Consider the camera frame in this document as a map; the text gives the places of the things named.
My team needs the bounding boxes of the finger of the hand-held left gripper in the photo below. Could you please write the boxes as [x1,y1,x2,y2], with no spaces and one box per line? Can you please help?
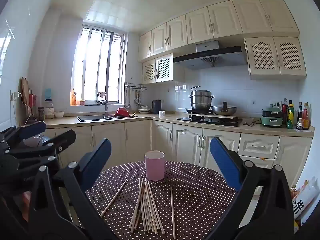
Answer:
[0,121,47,150]
[9,129,77,170]

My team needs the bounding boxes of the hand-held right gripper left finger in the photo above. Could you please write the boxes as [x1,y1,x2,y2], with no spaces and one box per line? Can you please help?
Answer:
[29,138,118,240]

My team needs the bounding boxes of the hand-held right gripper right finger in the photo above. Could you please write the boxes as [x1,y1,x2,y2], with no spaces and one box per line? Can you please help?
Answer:
[205,137,294,240]

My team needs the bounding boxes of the wooden chopstick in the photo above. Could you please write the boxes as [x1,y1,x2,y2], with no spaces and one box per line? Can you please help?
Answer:
[170,186,176,239]
[100,179,128,217]

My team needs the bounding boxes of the pink cup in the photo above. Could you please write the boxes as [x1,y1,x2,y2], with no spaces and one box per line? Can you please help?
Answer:
[144,150,165,181]

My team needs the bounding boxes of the bunch of wooden chopsticks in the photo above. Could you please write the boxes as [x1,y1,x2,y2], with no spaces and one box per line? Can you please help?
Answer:
[129,177,166,235]

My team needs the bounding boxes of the red knife holder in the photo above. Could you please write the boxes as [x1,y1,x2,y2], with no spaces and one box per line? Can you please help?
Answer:
[28,93,38,121]

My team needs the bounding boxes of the wooden cutting board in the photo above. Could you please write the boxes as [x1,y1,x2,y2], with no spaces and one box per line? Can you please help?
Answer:
[20,77,31,117]

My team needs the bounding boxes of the stainless steel sink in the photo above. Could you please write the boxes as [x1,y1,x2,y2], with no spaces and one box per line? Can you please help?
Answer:
[76,114,139,123]

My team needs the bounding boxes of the black gas stove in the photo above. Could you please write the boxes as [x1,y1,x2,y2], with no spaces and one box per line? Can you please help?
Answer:
[176,114,243,127]

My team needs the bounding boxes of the brown polka dot tablecloth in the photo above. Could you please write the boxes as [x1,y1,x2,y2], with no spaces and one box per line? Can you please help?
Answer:
[77,160,237,240]

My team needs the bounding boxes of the steel wok with lid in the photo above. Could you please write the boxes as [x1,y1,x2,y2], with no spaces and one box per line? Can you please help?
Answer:
[211,101,238,116]

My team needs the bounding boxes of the red bowl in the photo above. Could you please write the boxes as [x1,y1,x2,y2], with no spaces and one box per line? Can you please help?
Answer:
[114,107,130,118]

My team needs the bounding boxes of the metal faucet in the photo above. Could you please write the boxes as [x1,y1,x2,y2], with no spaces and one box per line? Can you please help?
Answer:
[96,91,109,118]

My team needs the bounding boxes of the black induction cooker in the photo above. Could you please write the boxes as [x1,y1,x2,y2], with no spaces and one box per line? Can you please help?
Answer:
[185,108,213,114]

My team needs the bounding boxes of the green multicooker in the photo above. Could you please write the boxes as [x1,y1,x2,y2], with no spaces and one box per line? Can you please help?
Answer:
[260,105,284,128]

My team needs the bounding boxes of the stainless steel steamer pot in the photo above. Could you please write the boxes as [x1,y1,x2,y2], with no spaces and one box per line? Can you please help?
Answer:
[188,86,216,111]

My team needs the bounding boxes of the green and yellow bottle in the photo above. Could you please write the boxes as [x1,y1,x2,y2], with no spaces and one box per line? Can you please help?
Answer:
[286,100,294,130]

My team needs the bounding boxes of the dark bottle with red cap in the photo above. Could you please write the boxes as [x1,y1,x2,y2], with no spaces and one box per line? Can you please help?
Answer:
[282,98,289,126]

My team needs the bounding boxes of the black electric kettle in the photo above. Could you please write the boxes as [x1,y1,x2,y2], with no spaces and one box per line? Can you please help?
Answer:
[151,99,162,115]

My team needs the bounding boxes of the barred kitchen window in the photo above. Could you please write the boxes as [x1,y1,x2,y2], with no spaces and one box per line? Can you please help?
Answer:
[71,24,127,106]

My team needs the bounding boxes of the dark sauce bottle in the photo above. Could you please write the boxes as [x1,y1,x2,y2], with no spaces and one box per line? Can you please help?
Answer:
[296,102,304,131]

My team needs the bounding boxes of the printed white bag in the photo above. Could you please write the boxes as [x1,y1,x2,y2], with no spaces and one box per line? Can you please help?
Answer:
[290,177,317,233]

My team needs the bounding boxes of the red orange sauce bottle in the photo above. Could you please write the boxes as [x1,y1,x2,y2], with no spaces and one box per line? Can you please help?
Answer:
[302,102,311,131]

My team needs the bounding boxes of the black range hood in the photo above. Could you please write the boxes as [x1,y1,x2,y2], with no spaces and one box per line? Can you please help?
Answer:
[173,40,248,70]

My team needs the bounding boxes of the white charger cable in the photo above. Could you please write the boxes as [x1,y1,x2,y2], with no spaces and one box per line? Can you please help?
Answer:
[15,94,33,126]

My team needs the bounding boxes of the wall rail with hanging utensils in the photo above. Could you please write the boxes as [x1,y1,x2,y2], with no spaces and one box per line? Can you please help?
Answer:
[124,82,148,111]

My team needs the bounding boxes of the lattice door wall cabinet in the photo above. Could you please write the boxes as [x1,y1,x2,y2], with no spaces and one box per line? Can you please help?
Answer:
[142,53,186,85]
[244,36,307,81]

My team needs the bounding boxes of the cream upper wall cabinets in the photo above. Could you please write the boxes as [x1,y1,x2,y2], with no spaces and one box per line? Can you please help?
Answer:
[137,0,300,63]

